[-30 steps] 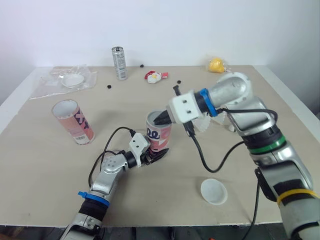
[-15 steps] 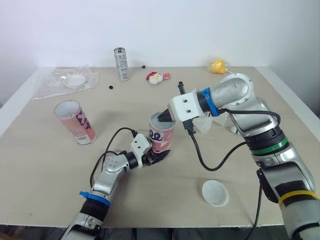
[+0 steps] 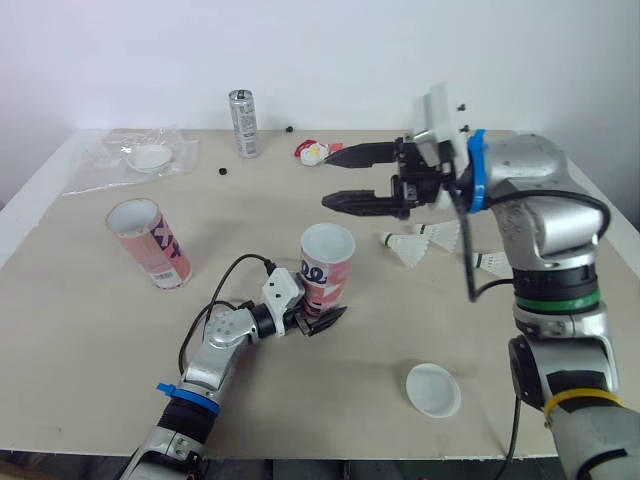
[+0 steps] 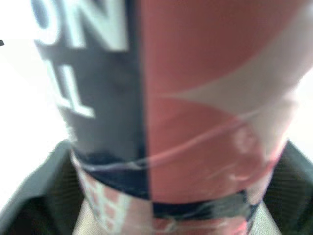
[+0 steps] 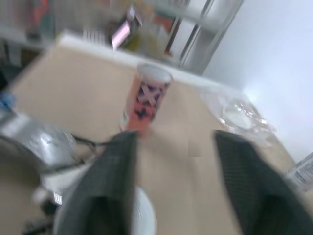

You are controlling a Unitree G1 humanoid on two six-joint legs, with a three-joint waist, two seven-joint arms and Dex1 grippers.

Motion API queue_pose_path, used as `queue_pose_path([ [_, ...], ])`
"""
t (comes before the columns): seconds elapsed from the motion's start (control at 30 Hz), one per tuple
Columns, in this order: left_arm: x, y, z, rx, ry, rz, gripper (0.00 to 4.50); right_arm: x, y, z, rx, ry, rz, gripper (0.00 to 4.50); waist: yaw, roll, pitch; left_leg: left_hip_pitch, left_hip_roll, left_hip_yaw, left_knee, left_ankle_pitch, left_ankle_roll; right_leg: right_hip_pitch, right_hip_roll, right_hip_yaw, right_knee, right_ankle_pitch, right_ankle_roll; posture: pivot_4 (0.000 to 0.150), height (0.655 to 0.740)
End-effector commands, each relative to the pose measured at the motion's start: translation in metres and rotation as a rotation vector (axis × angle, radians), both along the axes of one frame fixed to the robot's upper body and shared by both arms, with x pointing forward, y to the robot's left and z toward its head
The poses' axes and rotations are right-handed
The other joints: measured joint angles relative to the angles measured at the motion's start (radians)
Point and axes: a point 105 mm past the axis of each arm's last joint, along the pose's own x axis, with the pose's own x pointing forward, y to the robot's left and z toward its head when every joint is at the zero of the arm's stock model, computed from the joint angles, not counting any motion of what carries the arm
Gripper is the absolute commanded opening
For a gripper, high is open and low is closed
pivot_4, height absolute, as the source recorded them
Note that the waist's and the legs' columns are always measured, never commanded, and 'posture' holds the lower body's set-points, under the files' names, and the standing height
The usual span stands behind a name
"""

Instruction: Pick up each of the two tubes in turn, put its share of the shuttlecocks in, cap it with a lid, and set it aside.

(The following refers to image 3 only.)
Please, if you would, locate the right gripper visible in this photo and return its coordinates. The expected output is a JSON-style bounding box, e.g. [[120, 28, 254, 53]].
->
[[321, 136, 457, 221]]

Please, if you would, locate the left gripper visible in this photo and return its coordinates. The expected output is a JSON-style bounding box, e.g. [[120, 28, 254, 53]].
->
[[284, 306, 350, 337]]

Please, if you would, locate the pink patterned tube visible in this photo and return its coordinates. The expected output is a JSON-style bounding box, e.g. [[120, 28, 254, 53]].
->
[[298, 222, 357, 318], [104, 198, 194, 290]]

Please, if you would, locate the white round lid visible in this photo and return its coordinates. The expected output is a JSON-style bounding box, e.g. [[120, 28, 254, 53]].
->
[[405, 363, 462, 418], [124, 145, 175, 174]]

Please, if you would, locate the red and white toy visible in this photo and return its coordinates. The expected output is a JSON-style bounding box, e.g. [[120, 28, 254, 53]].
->
[[293, 139, 344, 168]]

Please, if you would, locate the white shuttlecock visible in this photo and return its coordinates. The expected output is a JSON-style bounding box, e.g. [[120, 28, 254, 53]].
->
[[470, 249, 513, 276], [379, 231, 430, 269], [413, 219, 461, 254]]

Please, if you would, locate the silver drink can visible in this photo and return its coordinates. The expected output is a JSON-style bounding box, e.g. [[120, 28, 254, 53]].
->
[[228, 88, 260, 160]]

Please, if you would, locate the clear plastic bag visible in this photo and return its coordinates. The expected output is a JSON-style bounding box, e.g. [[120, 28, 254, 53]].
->
[[63, 125, 200, 196]]

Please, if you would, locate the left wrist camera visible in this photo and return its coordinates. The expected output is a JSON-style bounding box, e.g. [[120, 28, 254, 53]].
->
[[261, 268, 306, 337]]

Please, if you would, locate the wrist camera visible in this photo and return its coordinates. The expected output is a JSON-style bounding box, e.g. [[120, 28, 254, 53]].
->
[[261, 268, 306, 337], [411, 80, 473, 210]]

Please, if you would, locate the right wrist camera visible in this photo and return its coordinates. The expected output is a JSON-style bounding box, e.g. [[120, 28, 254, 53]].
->
[[411, 80, 473, 210]]

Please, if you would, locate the black cable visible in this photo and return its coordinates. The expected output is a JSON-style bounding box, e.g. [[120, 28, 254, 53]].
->
[[446, 169, 612, 303], [177, 254, 277, 375]]

